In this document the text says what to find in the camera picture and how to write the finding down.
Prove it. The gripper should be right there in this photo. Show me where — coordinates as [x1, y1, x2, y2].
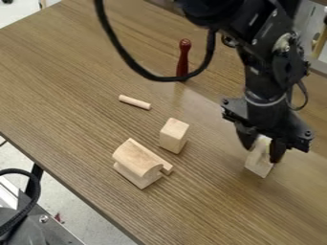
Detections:
[219, 93, 317, 165]

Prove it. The small wooden block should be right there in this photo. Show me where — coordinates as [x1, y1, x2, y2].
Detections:
[242, 134, 276, 179]

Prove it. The rectangular wooden block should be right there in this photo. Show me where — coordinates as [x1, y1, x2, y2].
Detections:
[157, 117, 192, 155]

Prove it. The rounded wooden block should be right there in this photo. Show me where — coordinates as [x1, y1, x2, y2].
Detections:
[111, 137, 176, 190]

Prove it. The wooden stick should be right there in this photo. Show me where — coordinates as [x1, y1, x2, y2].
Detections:
[117, 94, 154, 112]

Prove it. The red toy pin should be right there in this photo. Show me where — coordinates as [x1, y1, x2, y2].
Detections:
[175, 37, 193, 79]

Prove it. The grey metal base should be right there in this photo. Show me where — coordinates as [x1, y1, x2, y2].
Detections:
[0, 178, 89, 245]

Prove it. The black looping cable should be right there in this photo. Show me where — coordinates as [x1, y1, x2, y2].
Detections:
[93, 0, 218, 83]

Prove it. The black braided cable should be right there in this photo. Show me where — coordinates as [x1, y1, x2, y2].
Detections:
[0, 167, 43, 237]

